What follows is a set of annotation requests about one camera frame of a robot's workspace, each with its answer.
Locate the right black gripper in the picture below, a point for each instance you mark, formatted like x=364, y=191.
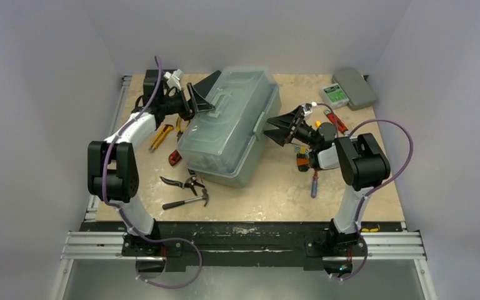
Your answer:
x=297, y=125

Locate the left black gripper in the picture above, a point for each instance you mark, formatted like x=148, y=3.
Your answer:
x=198, y=104

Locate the orange hex key set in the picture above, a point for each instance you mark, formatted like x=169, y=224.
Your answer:
x=302, y=158

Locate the translucent green tool box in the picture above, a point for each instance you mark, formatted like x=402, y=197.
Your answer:
x=224, y=145

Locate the red black utility knife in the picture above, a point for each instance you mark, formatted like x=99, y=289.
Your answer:
x=174, y=158

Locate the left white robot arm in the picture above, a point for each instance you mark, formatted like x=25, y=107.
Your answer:
x=112, y=171

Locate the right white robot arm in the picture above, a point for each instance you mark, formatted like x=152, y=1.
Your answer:
x=360, y=159

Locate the small black flat box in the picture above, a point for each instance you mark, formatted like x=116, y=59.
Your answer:
x=204, y=86

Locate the yellow black needle pliers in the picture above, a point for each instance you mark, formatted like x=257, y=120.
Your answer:
x=181, y=126

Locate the red adjustable wrench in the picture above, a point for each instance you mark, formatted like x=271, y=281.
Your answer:
x=336, y=121

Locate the green white screw box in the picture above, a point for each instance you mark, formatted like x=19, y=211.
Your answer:
x=334, y=96

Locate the blue red screwdriver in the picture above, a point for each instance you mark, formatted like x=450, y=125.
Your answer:
x=314, y=185

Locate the black pruning shears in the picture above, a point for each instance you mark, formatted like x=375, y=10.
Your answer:
x=191, y=182

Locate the grey plastic case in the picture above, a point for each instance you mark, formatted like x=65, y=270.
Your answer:
x=357, y=89

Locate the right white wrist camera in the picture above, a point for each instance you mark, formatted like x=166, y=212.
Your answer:
x=308, y=109

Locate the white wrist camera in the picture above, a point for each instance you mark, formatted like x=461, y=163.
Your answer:
x=308, y=109
x=173, y=79

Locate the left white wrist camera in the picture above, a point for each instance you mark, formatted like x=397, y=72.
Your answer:
x=173, y=79

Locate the yellow handled pliers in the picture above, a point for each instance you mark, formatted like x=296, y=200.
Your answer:
x=160, y=137

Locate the black network switch box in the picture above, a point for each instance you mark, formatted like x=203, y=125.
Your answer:
x=153, y=78

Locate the black handled hammer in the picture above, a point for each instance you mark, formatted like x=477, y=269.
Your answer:
x=204, y=197

